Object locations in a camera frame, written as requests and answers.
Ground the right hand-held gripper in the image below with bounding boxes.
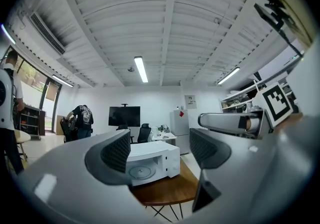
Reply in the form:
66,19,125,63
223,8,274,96
197,82,295,140

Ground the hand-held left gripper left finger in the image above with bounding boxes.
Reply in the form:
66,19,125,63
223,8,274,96
13,128,163,224

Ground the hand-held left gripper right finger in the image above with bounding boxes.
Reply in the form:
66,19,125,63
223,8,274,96
179,115,316,224

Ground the person's right forearm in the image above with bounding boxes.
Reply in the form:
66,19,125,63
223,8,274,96
273,112,305,133

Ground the white microwave body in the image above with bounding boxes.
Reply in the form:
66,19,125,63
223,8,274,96
125,140,181,187

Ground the white shelf unit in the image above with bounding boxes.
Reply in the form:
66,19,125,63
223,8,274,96
219,84,260,114

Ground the grey refrigerator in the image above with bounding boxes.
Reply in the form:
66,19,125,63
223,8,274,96
169,109,191,156

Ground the long ceiling light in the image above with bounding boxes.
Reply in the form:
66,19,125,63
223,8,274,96
216,66,241,86
133,55,149,84
51,74,75,88
0,23,17,45

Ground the white desk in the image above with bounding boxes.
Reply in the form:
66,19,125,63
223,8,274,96
151,131,178,147

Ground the round wooden stool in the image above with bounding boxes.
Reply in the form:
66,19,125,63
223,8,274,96
13,129,32,162

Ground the black office chair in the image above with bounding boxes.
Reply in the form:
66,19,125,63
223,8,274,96
136,123,153,144
116,124,135,144

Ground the black shelf cart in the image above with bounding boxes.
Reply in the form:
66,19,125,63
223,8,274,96
17,105,47,140

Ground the brown wooden table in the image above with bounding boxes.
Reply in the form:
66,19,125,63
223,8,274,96
130,157,200,224

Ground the black chest-mounted device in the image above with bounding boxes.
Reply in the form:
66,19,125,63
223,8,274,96
253,0,304,57

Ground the ceiling air vent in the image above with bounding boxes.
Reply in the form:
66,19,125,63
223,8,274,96
29,11,66,56

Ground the grey wall poster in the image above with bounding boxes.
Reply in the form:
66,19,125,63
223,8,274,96
184,94,198,110

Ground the black wall television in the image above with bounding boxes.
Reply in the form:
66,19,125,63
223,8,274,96
108,105,141,127

